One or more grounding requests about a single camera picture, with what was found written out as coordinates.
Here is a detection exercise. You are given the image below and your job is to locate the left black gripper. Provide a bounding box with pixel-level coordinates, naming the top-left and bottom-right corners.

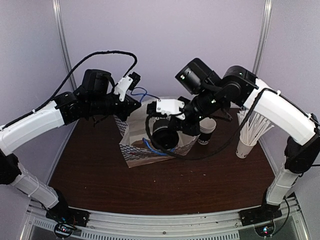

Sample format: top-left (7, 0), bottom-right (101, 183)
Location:
top-left (88, 89), bottom-right (142, 122)

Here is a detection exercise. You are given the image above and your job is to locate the stack of paper coffee cups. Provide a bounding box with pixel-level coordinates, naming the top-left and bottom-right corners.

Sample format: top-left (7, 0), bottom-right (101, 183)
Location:
top-left (198, 117), bottom-right (217, 145)

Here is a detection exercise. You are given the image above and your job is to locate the black plastic cup lid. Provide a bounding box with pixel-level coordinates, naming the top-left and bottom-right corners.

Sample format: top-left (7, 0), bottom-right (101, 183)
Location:
top-left (151, 128), bottom-right (179, 150)

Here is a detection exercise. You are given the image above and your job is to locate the single black paper coffee cup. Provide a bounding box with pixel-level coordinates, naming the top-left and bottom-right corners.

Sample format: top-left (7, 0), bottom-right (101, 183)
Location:
top-left (151, 118), bottom-right (179, 150)

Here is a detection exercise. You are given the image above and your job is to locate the blue checkered paper bag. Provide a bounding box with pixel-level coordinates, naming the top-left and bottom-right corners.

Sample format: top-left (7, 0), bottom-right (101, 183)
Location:
top-left (114, 98), bottom-right (199, 168)

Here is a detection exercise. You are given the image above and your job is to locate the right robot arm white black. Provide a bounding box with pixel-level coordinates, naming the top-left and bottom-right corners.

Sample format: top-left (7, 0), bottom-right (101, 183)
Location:
top-left (175, 58), bottom-right (320, 221)

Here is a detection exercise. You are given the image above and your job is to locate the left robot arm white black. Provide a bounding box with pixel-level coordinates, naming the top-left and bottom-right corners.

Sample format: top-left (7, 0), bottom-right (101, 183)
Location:
top-left (0, 69), bottom-right (141, 222)

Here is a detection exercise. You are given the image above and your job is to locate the white cup holding straws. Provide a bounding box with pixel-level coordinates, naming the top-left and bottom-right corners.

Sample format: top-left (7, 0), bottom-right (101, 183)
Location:
top-left (235, 138), bottom-right (257, 159)

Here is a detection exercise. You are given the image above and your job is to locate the bundle of wrapped white straws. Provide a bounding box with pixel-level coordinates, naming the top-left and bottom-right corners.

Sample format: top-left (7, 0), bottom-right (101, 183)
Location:
top-left (239, 112), bottom-right (275, 146)

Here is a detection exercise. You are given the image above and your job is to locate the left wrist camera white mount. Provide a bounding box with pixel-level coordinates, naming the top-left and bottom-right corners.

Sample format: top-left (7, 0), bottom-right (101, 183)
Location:
top-left (114, 72), bottom-right (141, 102)

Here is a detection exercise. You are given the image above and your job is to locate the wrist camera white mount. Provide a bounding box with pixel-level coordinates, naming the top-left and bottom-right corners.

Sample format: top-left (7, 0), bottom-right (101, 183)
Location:
top-left (114, 72), bottom-right (141, 102)
top-left (146, 98), bottom-right (186, 120)

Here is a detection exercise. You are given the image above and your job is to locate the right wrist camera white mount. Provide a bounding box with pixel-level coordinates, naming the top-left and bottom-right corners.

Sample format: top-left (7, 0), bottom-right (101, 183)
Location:
top-left (146, 98), bottom-right (186, 120)

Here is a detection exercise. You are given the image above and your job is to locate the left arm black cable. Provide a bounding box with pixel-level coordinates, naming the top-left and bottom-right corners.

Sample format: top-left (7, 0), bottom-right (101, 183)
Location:
top-left (0, 50), bottom-right (139, 131)

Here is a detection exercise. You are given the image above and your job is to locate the aluminium front rail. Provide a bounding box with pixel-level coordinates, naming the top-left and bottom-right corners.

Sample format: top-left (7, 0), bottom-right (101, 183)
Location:
top-left (19, 197), bottom-right (311, 240)

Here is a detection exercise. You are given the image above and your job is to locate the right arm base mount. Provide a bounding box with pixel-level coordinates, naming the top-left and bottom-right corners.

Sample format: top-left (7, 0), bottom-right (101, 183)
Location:
top-left (239, 206), bottom-right (283, 226)

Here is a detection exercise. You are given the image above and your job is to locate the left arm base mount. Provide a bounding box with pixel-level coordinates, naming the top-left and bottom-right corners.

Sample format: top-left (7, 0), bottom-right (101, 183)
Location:
top-left (45, 208), bottom-right (90, 227)

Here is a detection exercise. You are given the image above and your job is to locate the left aluminium frame post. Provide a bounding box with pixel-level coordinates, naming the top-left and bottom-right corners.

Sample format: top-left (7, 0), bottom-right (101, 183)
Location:
top-left (51, 0), bottom-right (77, 90)

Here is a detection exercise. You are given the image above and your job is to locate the aluminium frame post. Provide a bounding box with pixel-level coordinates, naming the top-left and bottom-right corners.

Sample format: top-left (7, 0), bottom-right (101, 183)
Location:
top-left (51, 0), bottom-right (77, 90)
top-left (252, 0), bottom-right (273, 75)

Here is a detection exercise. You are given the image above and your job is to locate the right aluminium frame post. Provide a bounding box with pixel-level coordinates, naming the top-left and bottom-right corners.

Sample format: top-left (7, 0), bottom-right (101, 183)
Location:
top-left (252, 0), bottom-right (273, 75)

